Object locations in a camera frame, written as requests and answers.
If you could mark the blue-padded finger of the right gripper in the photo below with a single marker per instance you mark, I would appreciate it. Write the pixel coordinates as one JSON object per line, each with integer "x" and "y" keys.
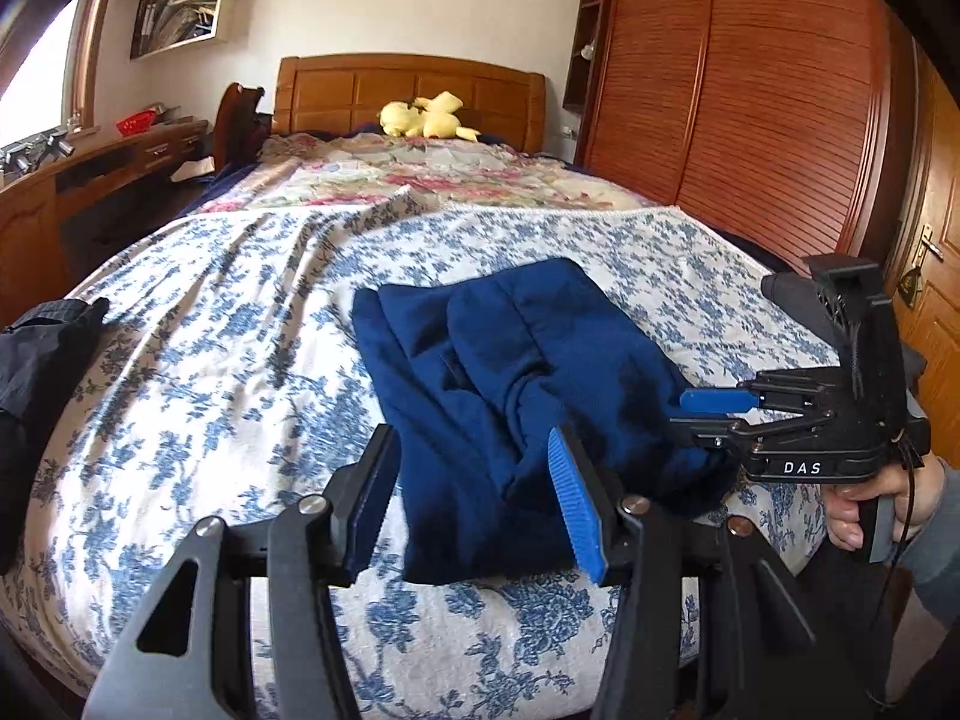
{"x": 718, "y": 401}

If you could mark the window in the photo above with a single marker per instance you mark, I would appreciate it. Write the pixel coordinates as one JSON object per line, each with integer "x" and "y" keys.
{"x": 45, "y": 92}

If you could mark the wooden desk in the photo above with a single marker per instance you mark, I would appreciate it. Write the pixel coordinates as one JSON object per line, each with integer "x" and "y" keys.
{"x": 35, "y": 207}

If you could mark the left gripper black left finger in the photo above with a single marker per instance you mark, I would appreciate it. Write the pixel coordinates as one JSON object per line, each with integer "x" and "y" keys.
{"x": 186, "y": 652}

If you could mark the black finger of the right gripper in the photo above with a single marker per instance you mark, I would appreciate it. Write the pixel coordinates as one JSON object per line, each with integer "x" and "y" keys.
{"x": 709, "y": 433}

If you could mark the red basket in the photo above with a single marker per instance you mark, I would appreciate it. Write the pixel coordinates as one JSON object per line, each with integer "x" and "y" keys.
{"x": 138, "y": 123}

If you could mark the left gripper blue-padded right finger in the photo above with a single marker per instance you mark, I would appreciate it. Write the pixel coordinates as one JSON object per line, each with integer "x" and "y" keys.
{"x": 710, "y": 623}

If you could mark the wooden louvered wardrobe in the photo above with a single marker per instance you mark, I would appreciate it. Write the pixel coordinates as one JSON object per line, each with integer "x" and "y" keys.
{"x": 789, "y": 123}

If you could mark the black garment on bed edge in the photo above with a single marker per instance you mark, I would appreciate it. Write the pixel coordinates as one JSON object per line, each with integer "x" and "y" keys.
{"x": 45, "y": 354}

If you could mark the pink floral quilt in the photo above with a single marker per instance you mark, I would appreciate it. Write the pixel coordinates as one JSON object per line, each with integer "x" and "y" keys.
{"x": 420, "y": 172}

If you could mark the wooden headboard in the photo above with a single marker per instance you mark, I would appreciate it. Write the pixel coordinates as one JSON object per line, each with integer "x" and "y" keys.
{"x": 339, "y": 93}

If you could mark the navy blue suit jacket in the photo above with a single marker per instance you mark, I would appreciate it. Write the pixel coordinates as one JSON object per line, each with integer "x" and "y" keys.
{"x": 474, "y": 376}

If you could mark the person's right hand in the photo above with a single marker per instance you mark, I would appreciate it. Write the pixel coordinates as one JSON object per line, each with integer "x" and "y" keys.
{"x": 915, "y": 499}

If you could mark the blue floral white bedspread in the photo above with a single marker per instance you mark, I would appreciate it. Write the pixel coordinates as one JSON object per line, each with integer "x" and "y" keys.
{"x": 227, "y": 383}

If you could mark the yellow plush toy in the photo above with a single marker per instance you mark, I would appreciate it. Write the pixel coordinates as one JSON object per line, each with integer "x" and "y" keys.
{"x": 427, "y": 118}

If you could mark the dark wooden chair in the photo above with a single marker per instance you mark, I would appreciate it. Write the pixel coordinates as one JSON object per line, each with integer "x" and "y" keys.
{"x": 240, "y": 128}

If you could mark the wooden door with handle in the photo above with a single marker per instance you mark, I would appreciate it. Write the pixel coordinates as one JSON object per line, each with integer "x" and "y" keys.
{"x": 926, "y": 291}

